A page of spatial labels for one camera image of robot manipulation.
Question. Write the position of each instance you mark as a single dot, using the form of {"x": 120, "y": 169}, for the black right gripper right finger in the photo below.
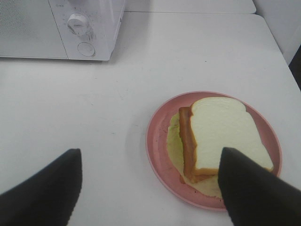
{"x": 253, "y": 196}

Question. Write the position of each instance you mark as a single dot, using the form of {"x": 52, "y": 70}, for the white microwave door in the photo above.
{"x": 28, "y": 30}

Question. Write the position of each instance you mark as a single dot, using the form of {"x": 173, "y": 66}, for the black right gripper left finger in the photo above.
{"x": 47, "y": 198}

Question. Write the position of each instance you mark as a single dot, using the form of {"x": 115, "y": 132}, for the white microwave oven body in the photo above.
{"x": 104, "y": 17}

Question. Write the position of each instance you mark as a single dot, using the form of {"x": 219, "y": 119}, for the white timer knob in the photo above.
{"x": 78, "y": 24}

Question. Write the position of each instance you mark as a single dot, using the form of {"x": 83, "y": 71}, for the white bread sandwich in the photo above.
{"x": 198, "y": 133}

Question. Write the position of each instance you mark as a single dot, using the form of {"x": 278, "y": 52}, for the round white door button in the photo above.
{"x": 86, "y": 49}

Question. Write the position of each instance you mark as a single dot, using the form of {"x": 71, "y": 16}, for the pink round plate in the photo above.
{"x": 162, "y": 166}

